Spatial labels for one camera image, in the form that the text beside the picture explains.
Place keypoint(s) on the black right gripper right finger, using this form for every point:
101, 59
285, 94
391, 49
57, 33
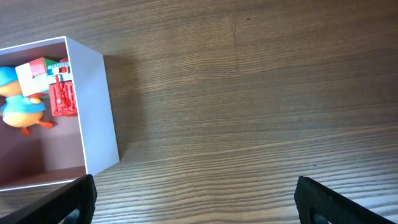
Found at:
317, 203

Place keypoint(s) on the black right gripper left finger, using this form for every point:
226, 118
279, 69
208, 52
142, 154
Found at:
72, 203

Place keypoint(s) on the red toy truck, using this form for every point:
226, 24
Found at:
61, 90

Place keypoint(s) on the yellow toy duck blue hat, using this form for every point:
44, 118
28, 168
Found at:
18, 110

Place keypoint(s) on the small colourful puzzle cube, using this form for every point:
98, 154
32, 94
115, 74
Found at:
32, 77

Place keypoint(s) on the white box pink interior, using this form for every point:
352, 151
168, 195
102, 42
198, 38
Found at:
75, 146

